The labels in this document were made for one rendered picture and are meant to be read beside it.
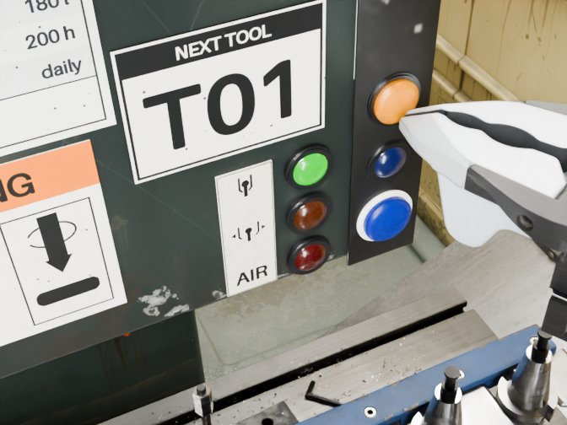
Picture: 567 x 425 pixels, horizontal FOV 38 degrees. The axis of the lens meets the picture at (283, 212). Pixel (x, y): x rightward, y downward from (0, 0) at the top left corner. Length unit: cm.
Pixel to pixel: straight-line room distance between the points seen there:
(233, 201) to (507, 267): 126
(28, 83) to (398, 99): 18
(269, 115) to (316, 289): 150
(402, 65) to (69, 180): 17
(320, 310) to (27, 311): 145
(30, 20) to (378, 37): 16
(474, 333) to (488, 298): 21
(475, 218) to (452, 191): 2
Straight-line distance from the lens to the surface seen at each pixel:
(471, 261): 166
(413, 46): 41
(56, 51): 34
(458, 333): 141
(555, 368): 98
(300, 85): 39
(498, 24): 158
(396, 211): 46
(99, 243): 40
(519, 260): 164
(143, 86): 36
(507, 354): 97
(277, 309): 184
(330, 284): 189
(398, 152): 44
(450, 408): 84
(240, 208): 42
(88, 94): 35
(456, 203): 41
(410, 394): 92
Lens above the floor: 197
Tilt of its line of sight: 42 degrees down
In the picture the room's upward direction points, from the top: 2 degrees counter-clockwise
